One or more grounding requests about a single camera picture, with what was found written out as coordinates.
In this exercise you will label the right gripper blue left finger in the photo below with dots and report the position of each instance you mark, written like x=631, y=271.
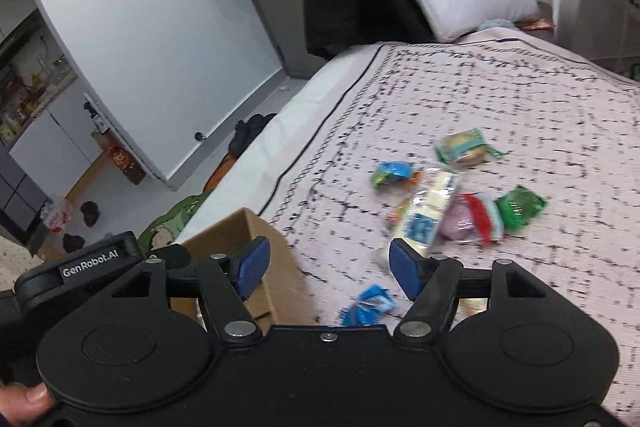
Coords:
x=250, y=265

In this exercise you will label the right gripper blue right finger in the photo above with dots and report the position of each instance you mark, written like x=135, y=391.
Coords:
x=410, y=270

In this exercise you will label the blue candy packet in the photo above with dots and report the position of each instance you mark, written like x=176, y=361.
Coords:
x=369, y=308

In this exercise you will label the pink mochi packet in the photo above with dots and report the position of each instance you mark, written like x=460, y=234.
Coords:
x=460, y=221

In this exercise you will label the long white snack pack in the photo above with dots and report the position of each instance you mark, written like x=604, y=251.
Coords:
x=422, y=217

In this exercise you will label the red striped snack packet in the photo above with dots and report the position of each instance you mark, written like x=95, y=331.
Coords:
x=485, y=216

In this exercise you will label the blue green snack packet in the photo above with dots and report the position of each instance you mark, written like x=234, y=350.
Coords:
x=391, y=172

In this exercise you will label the dark green snack packet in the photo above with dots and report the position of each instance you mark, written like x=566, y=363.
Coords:
x=519, y=206

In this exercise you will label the person's right hand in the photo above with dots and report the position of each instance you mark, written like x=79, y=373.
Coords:
x=21, y=406

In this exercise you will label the brown cardboard box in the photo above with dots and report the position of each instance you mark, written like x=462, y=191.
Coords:
x=282, y=295

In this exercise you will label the green cartoon floor mat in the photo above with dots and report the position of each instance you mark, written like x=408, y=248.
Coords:
x=164, y=230

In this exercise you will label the green trimmed cake packet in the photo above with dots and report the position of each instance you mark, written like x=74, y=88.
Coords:
x=465, y=149

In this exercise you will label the black slipper left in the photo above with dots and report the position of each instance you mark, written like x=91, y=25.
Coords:
x=239, y=142

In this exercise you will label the black slipper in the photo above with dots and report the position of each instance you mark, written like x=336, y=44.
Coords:
x=239, y=142
x=256, y=125

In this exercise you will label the white patterned bed blanket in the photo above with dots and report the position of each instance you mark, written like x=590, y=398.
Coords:
x=497, y=146

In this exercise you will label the black slipper right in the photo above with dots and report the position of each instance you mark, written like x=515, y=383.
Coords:
x=256, y=125

